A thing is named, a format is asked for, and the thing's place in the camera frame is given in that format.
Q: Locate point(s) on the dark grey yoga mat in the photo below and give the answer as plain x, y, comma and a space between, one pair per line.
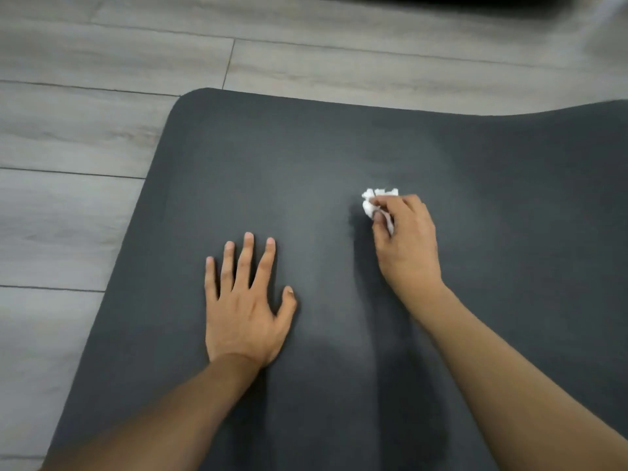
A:
490, 191

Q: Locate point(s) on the person's right hand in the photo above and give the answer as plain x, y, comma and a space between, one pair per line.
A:
409, 250

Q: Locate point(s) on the person's left hand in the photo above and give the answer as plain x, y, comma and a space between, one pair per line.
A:
240, 318

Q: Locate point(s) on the person's right forearm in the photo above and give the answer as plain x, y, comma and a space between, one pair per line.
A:
515, 387

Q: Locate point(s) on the person's left forearm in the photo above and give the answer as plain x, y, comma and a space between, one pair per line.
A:
147, 421

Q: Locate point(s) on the white tissue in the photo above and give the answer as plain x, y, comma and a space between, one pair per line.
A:
370, 203

